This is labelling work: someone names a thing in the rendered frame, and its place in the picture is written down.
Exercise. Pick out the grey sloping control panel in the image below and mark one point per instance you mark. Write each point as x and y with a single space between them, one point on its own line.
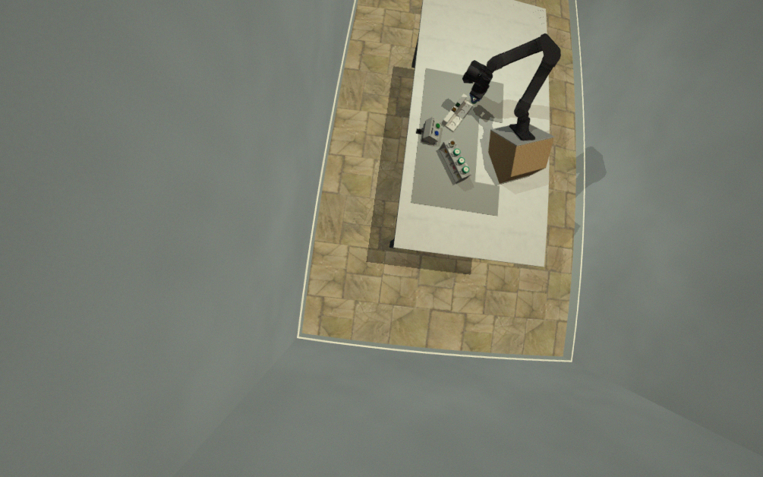
431 131

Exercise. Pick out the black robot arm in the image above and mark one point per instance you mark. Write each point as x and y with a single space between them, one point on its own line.
482 74

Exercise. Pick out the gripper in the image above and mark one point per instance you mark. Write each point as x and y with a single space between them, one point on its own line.
479 94

